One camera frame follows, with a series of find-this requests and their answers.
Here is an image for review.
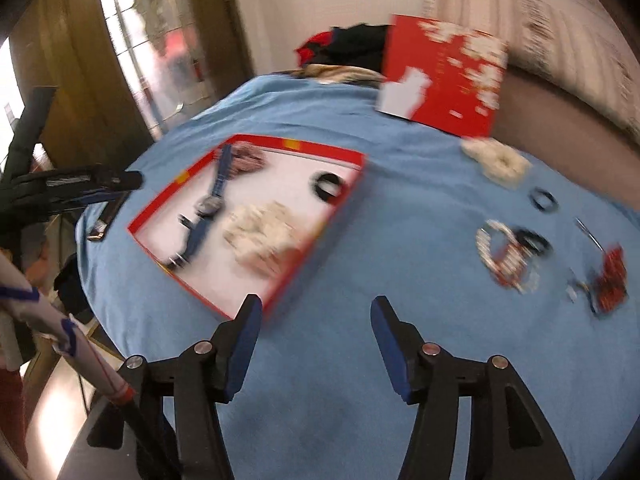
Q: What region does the white fluffy scrunchie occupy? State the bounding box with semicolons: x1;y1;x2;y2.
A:
222;200;304;278

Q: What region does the blue strap wristwatch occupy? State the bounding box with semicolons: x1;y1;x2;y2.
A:
164;143;233;272

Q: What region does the black hair tie loop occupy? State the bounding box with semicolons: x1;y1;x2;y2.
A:
310;171;347;206

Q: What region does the red white checkered scrunchie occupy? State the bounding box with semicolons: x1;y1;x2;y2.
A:
231;141;266;177

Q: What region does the red jewelry tray box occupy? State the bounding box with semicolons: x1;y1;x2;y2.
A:
128;133;367;320

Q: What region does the black scrunchie hair band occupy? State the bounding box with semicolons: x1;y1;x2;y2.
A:
514;229;552;258

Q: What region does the small keyring charm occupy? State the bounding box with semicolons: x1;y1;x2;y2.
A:
566;269;590;304

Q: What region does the cream fluffy scrunchie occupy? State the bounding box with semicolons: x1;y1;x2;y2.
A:
460;138;532;188

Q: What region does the silver hair clip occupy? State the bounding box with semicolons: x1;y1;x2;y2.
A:
575;217;605;254

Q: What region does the red box lid with flowers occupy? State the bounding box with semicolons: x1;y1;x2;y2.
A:
376;15;508;138

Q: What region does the dark clothes pile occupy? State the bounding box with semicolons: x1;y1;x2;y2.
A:
288;24;390;88

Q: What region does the striped pillow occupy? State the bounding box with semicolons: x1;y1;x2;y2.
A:
423;0;639;134

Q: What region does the white red cable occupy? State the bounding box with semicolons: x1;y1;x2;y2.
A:
0;251;137;406

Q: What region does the red twisted bracelet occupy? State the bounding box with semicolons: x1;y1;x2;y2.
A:
491;242;532;288

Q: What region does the white pearl bracelet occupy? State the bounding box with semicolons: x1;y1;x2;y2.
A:
475;219;542;295

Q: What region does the small black hair tie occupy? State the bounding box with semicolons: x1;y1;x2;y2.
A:
529;186;559;215

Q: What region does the red dotted bow hair tie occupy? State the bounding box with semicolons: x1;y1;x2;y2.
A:
584;244;630;317

